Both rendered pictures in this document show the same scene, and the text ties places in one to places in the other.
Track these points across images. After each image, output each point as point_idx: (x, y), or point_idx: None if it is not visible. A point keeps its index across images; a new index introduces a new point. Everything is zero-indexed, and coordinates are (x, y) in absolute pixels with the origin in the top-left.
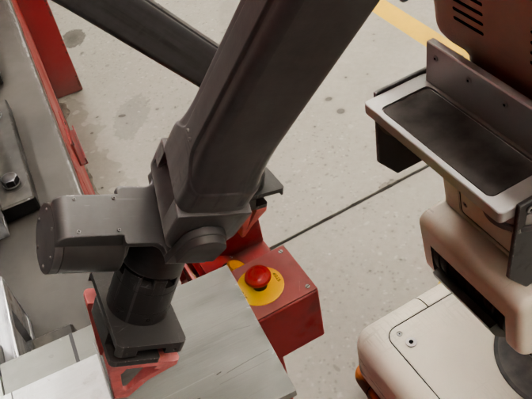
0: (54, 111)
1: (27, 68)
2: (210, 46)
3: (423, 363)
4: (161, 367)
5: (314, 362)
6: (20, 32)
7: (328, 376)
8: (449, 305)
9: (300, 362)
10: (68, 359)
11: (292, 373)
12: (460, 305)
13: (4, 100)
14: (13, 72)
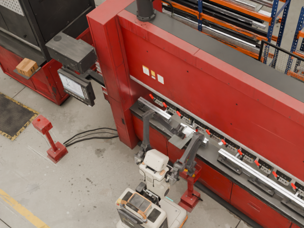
0: (244, 191)
1: (247, 185)
2: (189, 157)
3: (173, 207)
4: None
5: (198, 221)
6: (258, 195)
7: (194, 220)
8: (172, 220)
9: (201, 220)
10: (188, 136)
11: (201, 218)
12: (170, 221)
13: (239, 173)
14: (248, 183)
